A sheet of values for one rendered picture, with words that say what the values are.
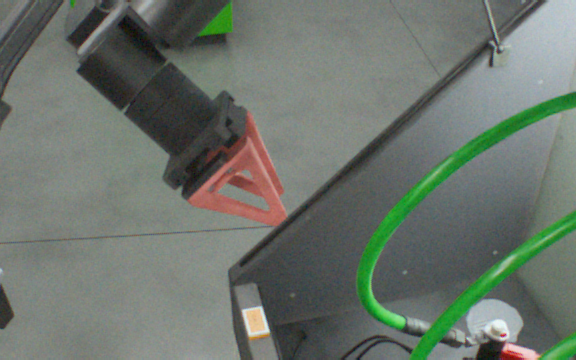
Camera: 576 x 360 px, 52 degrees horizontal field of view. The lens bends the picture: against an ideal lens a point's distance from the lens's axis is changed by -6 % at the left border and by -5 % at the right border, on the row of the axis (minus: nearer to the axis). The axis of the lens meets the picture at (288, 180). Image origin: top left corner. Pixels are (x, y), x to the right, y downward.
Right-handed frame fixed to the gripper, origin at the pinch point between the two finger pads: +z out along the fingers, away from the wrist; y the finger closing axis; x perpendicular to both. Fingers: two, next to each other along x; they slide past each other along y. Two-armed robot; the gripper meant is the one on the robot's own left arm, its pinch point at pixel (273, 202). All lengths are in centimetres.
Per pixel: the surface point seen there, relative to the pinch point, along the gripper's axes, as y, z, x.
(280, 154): 224, 64, 49
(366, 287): -0.7, 12.0, 0.0
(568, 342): -15.3, 18.0, -11.6
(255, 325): 25.5, 21.1, 23.6
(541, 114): -2.1, 9.5, -21.7
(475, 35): 351, 134, -71
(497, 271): -8.5, 14.0, -10.6
